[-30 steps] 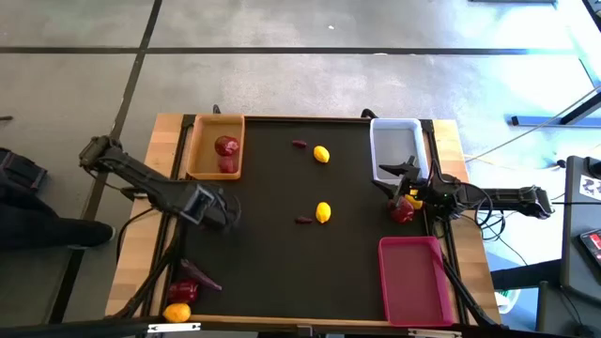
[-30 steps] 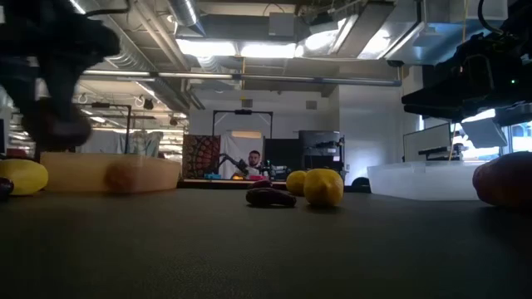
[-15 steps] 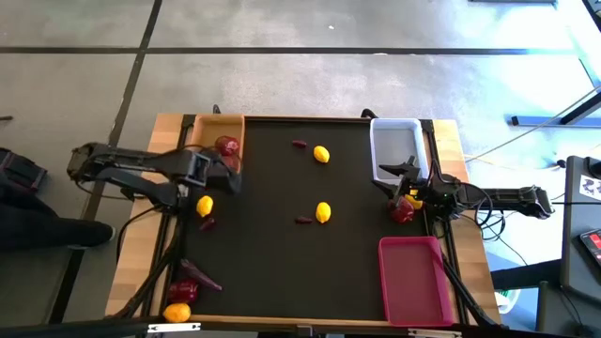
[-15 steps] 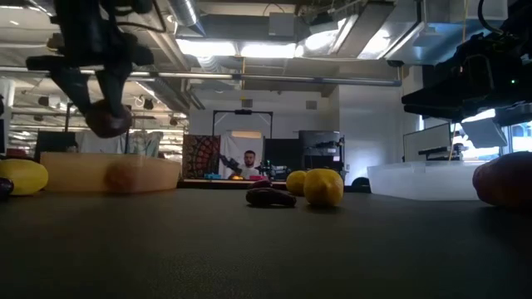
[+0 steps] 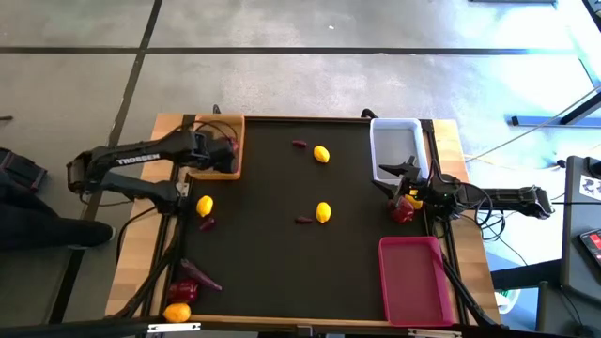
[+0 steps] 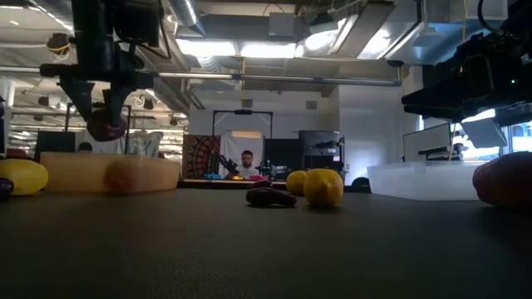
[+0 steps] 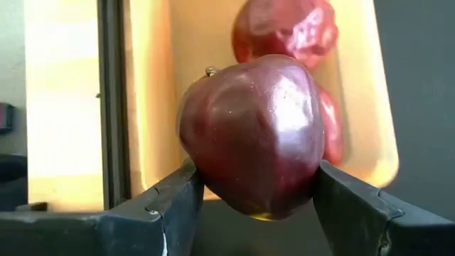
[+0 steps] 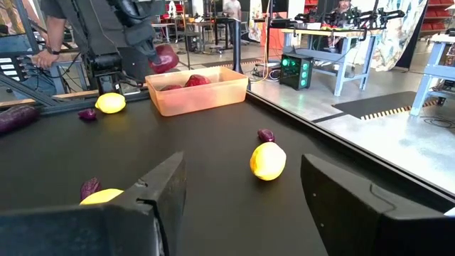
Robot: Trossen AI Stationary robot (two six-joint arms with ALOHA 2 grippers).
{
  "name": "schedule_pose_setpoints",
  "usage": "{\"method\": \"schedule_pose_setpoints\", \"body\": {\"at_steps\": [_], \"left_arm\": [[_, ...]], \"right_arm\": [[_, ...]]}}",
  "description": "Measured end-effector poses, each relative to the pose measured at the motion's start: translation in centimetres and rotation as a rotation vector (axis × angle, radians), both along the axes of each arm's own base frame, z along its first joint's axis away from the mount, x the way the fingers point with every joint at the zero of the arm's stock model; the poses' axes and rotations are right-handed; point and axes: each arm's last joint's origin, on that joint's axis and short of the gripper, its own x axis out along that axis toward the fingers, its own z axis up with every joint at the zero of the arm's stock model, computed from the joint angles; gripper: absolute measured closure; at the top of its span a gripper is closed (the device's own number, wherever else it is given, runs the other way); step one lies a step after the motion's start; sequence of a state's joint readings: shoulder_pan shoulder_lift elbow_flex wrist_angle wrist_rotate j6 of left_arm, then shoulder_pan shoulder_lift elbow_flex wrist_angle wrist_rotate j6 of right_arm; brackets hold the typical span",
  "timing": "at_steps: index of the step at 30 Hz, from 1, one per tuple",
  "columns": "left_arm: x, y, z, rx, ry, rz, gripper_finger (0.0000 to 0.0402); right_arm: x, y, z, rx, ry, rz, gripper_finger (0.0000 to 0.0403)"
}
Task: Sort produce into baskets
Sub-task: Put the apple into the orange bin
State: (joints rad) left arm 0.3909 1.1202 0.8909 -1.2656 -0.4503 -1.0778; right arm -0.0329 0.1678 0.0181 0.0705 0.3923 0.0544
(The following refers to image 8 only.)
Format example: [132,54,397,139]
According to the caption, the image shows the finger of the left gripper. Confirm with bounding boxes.
[139,37,163,65]

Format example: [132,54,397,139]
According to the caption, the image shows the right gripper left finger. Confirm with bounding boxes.
[106,151,188,256]

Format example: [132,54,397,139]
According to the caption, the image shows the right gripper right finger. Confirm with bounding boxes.
[300,153,445,256]

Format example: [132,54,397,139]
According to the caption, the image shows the yellow lemon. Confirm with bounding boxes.
[249,141,287,181]
[79,188,124,206]
[95,92,127,114]

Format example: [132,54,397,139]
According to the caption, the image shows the small purple toy vegetable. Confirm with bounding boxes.
[257,128,276,143]
[80,176,103,201]

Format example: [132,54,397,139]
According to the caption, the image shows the small red chili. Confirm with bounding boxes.
[77,108,97,121]

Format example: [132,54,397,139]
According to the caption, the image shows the background desk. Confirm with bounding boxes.
[152,16,235,50]

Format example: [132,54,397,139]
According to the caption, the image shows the black table mat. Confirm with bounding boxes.
[0,90,455,256]

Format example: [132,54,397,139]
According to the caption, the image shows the orange translucent plastic bin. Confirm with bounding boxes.
[144,66,250,117]

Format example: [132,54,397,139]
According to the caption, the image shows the person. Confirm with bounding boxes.
[328,0,356,28]
[223,0,243,46]
[14,0,70,100]

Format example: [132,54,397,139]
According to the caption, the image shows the black floor mat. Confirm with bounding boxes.
[332,90,440,121]

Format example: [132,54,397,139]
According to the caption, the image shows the black box with white labels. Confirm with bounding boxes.
[0,53,28,83]

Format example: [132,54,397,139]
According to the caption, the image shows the light blue metal table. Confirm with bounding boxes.
[280,27,383,97]
[409,33,455,117]

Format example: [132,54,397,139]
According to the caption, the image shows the computer tower with green fans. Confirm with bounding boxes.
[279,53,314,91]

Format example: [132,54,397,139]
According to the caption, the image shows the long purple toy vegetable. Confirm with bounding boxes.
[0,105,41,136]

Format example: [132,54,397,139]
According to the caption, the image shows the patterned hanging fabric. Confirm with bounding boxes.
[369,0,429,72]

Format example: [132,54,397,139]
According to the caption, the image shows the background robot arms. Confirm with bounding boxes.
[294,6,407,32]

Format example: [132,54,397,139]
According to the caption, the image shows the red storage shelf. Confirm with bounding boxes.
[419,0,455,36]

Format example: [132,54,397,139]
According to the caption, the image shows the black vertical post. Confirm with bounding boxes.
[232,17,243,75]

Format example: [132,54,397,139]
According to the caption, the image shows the floor cable bundle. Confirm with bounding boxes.
[250,60,282,83]

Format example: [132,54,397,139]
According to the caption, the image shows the black diagonal frame strut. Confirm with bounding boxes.
[0,73,60,107]

